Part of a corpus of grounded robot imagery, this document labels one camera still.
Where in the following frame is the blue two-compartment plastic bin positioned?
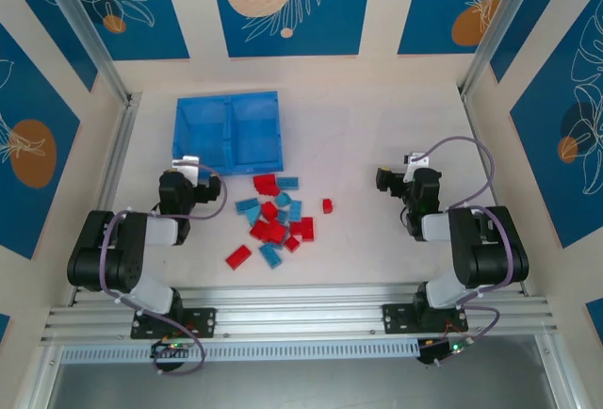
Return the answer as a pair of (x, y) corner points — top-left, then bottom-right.
(173, 90), (287, 177)

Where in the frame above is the grey metal sheet panel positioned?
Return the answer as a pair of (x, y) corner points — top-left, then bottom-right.
(46, 362), (562, 409)

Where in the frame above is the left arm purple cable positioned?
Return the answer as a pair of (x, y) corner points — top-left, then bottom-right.
(100, 162), (228, 377)

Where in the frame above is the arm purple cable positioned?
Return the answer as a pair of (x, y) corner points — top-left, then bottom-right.
(100, 162), (228, 377)
(421, 136), (514, 349)

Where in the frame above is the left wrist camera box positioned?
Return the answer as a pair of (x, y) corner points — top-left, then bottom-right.
(171, 155), (202, 180)

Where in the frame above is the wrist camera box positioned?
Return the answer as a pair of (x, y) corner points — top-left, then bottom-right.
(171, 155), (202, 180)
(405, 151), (432, 171)

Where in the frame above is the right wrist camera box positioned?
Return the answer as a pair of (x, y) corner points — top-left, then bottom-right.
(405, 151), (432, 171)

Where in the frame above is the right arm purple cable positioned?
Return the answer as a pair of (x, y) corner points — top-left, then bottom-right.
(421, 136), (514, 349)

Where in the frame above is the aluminium side rail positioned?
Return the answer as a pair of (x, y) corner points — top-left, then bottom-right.
(96, 92), (142, 215)
(460, 90), (529, 297)

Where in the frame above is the blue floral wall panel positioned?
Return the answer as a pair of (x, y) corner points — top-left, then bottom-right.
(208, 0), (376, 58)
(0, 0), (99, 93)
(44, 0), (190, 61)
(489, 0), (603, 84)
(398, 0), (525, 56)
(0, 22), (82, 260)
(511, 0), (603, 250)

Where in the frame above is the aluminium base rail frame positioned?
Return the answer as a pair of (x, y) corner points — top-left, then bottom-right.
(40, 281), (562, 349)

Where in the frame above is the aluminium corner post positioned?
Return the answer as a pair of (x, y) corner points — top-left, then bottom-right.
(459, 0), (541, 98)
(33, 0), (133, 104)

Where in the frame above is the grey slotted cable duct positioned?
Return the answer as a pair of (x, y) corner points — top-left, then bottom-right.
(59, 337), (421, 365)

